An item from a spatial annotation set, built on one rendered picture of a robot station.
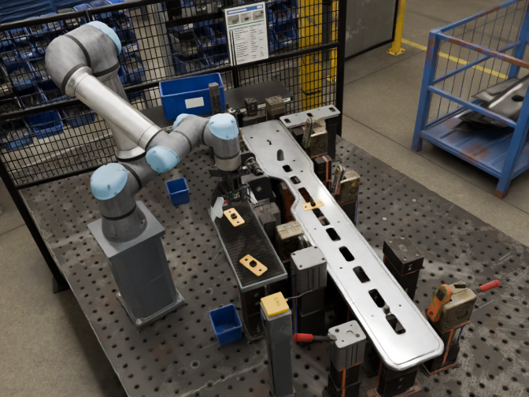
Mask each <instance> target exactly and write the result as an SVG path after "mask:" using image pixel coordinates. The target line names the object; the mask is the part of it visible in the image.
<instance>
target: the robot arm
mask: <svg viewBox="0 0 529 397"><path fill-rule="evenodd" d="M120 52H121V44H120V40H119V38H118V37H117V35H116V33H115V32H114V31H113V30H112V29H111V28H109V27H108V26H107V25H106V24H103V23H102V22H99V21H92V22H90V23H88V24H83V25H81V26H80V27H79V28H77V29H75V30H73V31H71V32H68V33H66V34H64V35H62V36H59V37H57V38H56V39H54V40H53V41H52V42H51V43H50V44H49V46H48V47H47V49H46V55H45V62H46V69H47V72H48V73H49V75H50V78H51V79H52V81H53V82H54V83H55V84H56V85H57V86H58V87H59V88H60V89H61V90H62V91H63V92H64V93H66V94H67V95H68V96H76V97H77V98H78V99H79V100H80V101H81V102H83V103H84V104H86V105H87V106H88V107H90V108H91V109H92V110H93V111H95V112H96V113H97V114H98V115H99V116H101V117H102V118H104V119H105V120H106V121H107V123H108V126H109V128H110V131H111V132H112V134H113V138H114V140H115V142H116V144H117V147H118V148H117V151H116V156H117V159H118V163H109V164H107V165H103V166H101V167H100V168H98V169H97V170H96V171H95V172H94V173H93V175H92V177H91V189H92V193H93V195H94V197H95V199H96V201H97V204H98V207H99V209H100V211H101V214H102V232H103V235H104V237H105V238H106V239H107V240H109V241H111V242H114V243H124V242H127V241H130V240H133V239H135V238H137V237H138V236H140V235H141V234H142V233H143V232H144V231H145V230H146V226H147V220H146V216H145V214H144V212H142V211H141V210H140V208H139V207H138V206H137V205H136V202H135V198H134V196H135V195H136V194H137V193H138V192H139V191H140V190H142V189H143V188H144V187H145V186H146V185H147V184H148V183H149V182H150V181H151V180H153V179H154V178H156V177H157V175H158V174H159V173H166V172H167V171H169V170H170V169H172V168H173V167H175V166H176V165H178V163H179V162H180V161H181V160H182V159H183V158H184V157H185V156H187V155H188V154H189V153H190V152H191V151H192V150H193V149H194V148H195V147H196V146H197V145H198V144H202V145H206V146H209V147H213V151H214V157H215V162H216V164H215V165H214V166H212V167H211V169H208V170H209V174H210V176H215V177H222V179H221V180H219V182H218V184H217V186H216V188H215V189H214V191H213V193H212V196H211V218H212V221H215V219H216V217H219V218H222V215H223V210H222V205H223V204H224V198H222V197H221V196H222V195H225V197H226V199H227V204H228V205H229V206H230V207H231V204H232V203H234V202H240V201H242V202H245V201H247V200H248V199H249V200H250V201H251V202H252V203H253V204H254V205H255V204H256V202H257V200H256V199H255V197H254V195H253V192H252V191H251V190H250V186H249V184H248V183H247V181H246V180H244V179H243V178H242V171H241V168H242V165H241V163H242V161H241V153H242V151H241V150H240V147H239V130H238V128H237V124H236V119H235V118H234V117H233V116H232V115H231V114H228V113H224V114H221V113H219V114H217V115H214V116H213V117H211V118H210V119H207V118H204V117H198V116H196V115H193V114H190V115H189V114H181V115H179V116H178V117H177V118H176V121H175V122H174V125H173V131H172V132H171V133H169V134H168V133H167V132H165V131H164V130H162V129H161V128H160V127H158V126H157V125H156V124H155V123H154V122H152V121H151V120H150V119H149V118H147V117H146V116H144V115H143V114H142V113H140V112H139V111H138V110H137V109H136V108H135V107H133V106H132V105H131V104H129V102H128V99H127V96H126V94H125V92H124V89H123V86H122V83H121V82H120V77H119V76H118V73H117V72H118V69H119V67H120V64H119V61H118V59H117V57H118V56H119V55H120Z"/></svg>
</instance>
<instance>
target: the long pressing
mask: <svg viewBox="0 0 529 397"><path fill-rule="evenodd" d="M241 130H242V137H243V140H244V141H245V147H246V149H247V150H248V151H252V152H253V153H254V154H255V156H256V162H257V166H259V167H260V169H261V171H263V170H264V171H265V173H266V174H267V176H268V177H269V178H270V179H273V180H279V181H282V182H284V183H285V185H286V186H287V188H288V190H289V191H290V193H291V194H292V195H293V197H294V199H295V200H294V203H293V204H292V206H291V207H290V215H291V216H292V218H293V219H294V221H298V222H299V224H300V225H301V226H302V228H303V229H304V231H305V236H306V238H307V239H308V241H309V243H310V246H311V247H312V246H315V245H317V246H318V247H319V248H320V249H321V251H322V252H323V254H324V256H325V257H326V259H327V274H328V276H329V277H330V279H331V281H332V282H333V284H334V285H335V287H336V288H337V290H338V292H339V294H340V295H341V296H342V298H343V300H344V301H345V303H346V305H347V306H348V307H349V309H350V311H351V313H352V314H353V316H354V317H355V319H356V321H357V323H358V324H359V325H360V327H361V329H362V330H363V332H364V334H365V335H366V336H367V338H368V340H369V342H370V343H371V345H372V346H373V348H374V349H375V352H376V353H377V355H378V356H379V358H380V359H381V361H382V362H383V364H384V365H385V366H386V367H387V368H388V369H391V370H393V371H402V370H405V369H408V368H411V367H413V366H415V365H419V364H420V363H423V362H426V361H428V360H431V359H433V358H437V357H438V356H440V355H441V354H442V353H443V351H444V343H443V341H442V339H441V338H440V337H439V335H438V334H437V332H436V331H435V330H434V329H433V328H432V326H431V325H430V324H429V322H428V321H427V319H426V318H425V317H424V315H423V314H422V313H421V312H420V310H419V309H418V308H417V307H416V305H415V304H414V302H413V301H412V300H411V299H410V297H409V296H408V295H407V294H406V292H405V291H404V289H403V288H402V287H401V285H400V284H399V283H398V282H397V281H396V279H395V278H394V276H393V275H392V274H391V272H390V271H389V269H388V268H387V267H386V266H385V265H384V264H383V262H382V261H381V259H380V258H379V256H378V255H377V254H376V253H375V251H374V250H373V249H372V248H371V246H370V245H369V244H368V242H367V241H366V240H365V238H364V237H363V236H362V234H361V233H360V232H359V231H358V229H357V228H356V227H355V225H354V224H353V222H352V221H351V220H350V219H349V218H348V216H347V215H346V214H345V212H344V211H343V210H342V208H341V207H340V205H339V204H338V203H337V202H336V201H335V199H334V198H333V197H332V195H331V194H330V192H329V191H328V190H327V188H326V187H325V186H324V185H323V184H322V182H321V181H320V179H319V178H318V177H317V175H316V174H315V173H314V168H313V161H312V160H311V159H310V158H309V156H308V155H307V154H306V152H304V150H303V149H302V148H301V146H300V145H299V144H298V142H297V141H296V140H295V138H294V137H293V136H292V135H291V134H290V132H289V131H288V130H287V128H286V127H285V126H284V125H283V123H282V122H281V121H278V120H271V121H266V122H262V123H259V124H253V125H250V126H246V127H243V128H241ZM251 137H253V138H251ZM267 140H269V141H271V142H272V145H269V142H267ZM278 149H282V150H283V152H284V160H283V161H278V160H277V155H276V153H277V150H278ZM285 165H289V166H290V168H291V169H292V171H291V172H288V173H287V172H285V170H284V169H283V166H285ZM301 171H303V172H301ZM293 176H296V177H297V178H298V179H299V181H300V182H301V183H299V184H293V182H292V181H291V179H290V178H291V177H293ZM300 188H304V189H306V190H307V192H308V193H309V195H310V196H311V198H312V199H313V201H316V200H319V199H321V200H322V201H323V202H324V204H325V205H324V206H321V207H318V209H320V211H321V212H322V214H323V215H324V216H325V217H326V219H327V221H328V222H329V223H330V224H329V225H327V226H323V225H322V224H321V223H320V222H319V220H318V219H317V217H316V215H315V214H314V213H313V210H314V209H313V210H307V211H304V209H303V208H302V206H301V205H302V204H305V203H307V202H306V201H305V200H304V199H303V197H302V196H301V194H300V192H299V191H298V189H300ZM338 221H340V222H338ZM314 228H315V229H316V230H315V229H314ZM328 228H333V229H334V230H335V232H336V233H337V235H338V236H339V238H340V240H339V241H337V242H334V241H332V239H331V237H330V236H329V235H328V233H327V232H326V229H328ZM340 247H346V248H347V249H348V250H349V252H350V253H351V254H352V255H353V257H354V260H353V261H351V262H348V261H347V260H346V259H345V258H344V257H343V256H342V254H341V252H340V251H339V248H340ZM341 267H342V269H340V268H341ZM357 267H361V268H362V270H363V271H364V273H365V274H366V276H367V277H368V279H369V280H370V281H369V282H368V283H366V284H362V283H361V282H360V280H359V279H358V277H357V275H356V274H355V272H354V271H353V269H354V268H357ZM373 289H376V290H377V291H378V293H379V294H380V295H381V297H382V298H383V300H384V301H385V303H386V304H387V305H389V306H390V313H388V314H385V313H384V312H383V307H382V308H379V307H378V306H377V305H376V304H375V302H374V301H373V299H372V297H371V296H370V294H369V293H368V292H369V291H371V290H373ZM399 305H401V306H399ZM391 314H393V315H394V316H395V317H396V318H397V319H398V321H399V322H400V324H401V326H402V327H403V328H404V330H405V333H403V334H401V335H398V334H396V332H395V331H394V330H393V329H392V327H391V326H390V324H389V322H388V321H387V319H386V316H387V315H391ZM372 315H373V317H372Z"/></svg>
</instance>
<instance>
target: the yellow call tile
mask: <svg viewBox="0 0 529 397"><path fill-rule="evenodd" d="M261 302H262V305H263V307H264V309H265V311H266V314H267V315H268V317H271V316H274V315H277V314H281V313H282V312H285V311H288V310H289V307H288V305H287V303H286V301H285V299H284V297H283V295H282V293H281V292H278V293H275V294H273V295H269V296H266V297H264V298H261Z"/></svg>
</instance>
